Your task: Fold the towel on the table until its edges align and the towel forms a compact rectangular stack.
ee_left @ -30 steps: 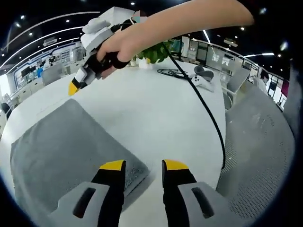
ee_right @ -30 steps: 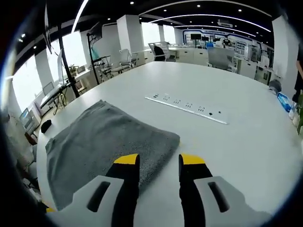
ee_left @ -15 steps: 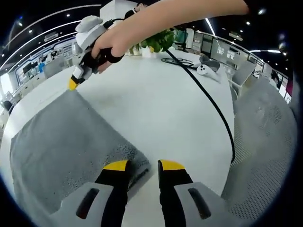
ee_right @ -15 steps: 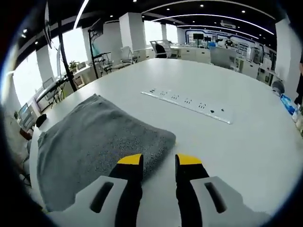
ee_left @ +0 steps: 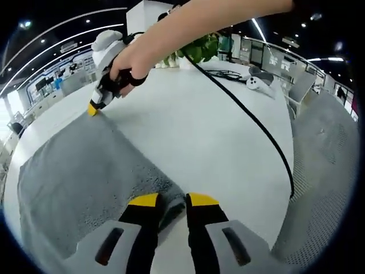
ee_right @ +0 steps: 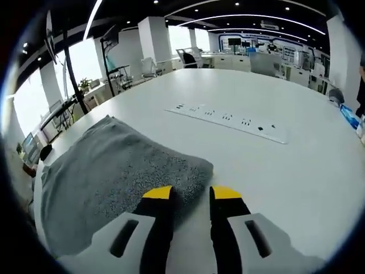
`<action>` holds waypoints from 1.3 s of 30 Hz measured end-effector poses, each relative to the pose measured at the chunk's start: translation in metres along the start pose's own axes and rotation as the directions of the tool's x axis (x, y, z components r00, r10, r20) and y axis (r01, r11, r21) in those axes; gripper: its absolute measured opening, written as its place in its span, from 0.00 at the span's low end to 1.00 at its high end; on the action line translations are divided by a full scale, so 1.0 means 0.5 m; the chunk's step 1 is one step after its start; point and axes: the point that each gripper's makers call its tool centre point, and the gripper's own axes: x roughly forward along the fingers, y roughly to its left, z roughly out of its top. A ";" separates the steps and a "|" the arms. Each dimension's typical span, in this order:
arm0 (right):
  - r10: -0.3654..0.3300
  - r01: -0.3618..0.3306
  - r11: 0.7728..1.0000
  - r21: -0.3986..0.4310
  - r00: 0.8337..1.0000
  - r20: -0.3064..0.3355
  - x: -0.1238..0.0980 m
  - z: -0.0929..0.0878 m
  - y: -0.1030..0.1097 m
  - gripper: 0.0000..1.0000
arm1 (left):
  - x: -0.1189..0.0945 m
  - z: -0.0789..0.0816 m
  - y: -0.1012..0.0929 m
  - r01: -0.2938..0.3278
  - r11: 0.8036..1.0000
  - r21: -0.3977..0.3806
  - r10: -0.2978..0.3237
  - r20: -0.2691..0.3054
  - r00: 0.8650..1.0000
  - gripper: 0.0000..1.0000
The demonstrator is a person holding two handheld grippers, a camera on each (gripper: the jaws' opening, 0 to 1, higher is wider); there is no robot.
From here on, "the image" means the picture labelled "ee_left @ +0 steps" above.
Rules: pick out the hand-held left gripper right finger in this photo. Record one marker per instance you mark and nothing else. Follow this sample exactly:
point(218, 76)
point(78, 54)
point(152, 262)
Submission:
point(205, 228)

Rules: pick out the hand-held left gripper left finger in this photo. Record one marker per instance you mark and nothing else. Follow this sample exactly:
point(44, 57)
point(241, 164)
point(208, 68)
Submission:
point(142, 228)

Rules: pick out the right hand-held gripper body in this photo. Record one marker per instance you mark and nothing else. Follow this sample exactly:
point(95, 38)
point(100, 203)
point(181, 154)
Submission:
point(108, 48)

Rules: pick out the grey towel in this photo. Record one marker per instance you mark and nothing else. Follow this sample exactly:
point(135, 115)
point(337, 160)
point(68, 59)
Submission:
point(85, 171)

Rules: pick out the person's right hand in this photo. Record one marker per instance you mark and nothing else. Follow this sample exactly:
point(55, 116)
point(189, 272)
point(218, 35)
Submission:
point(132, 64)

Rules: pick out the grey desk partition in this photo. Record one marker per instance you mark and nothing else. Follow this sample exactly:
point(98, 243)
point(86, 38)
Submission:
point(75, 84)

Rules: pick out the black office chair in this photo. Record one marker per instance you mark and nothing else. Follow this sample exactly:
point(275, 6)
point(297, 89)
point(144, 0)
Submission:
point(17, 128)

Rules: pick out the white table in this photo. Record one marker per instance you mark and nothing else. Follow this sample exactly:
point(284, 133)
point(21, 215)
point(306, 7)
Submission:
point(185, 128)

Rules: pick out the green potted plant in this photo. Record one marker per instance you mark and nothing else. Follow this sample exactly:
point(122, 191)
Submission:
point(199, 48)

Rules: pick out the grey mesh office chair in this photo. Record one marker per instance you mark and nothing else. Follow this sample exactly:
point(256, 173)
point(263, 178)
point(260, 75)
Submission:
point(322, 171)

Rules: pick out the white handheld controller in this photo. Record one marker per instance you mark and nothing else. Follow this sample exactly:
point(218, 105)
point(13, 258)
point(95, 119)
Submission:
point(252, 83)

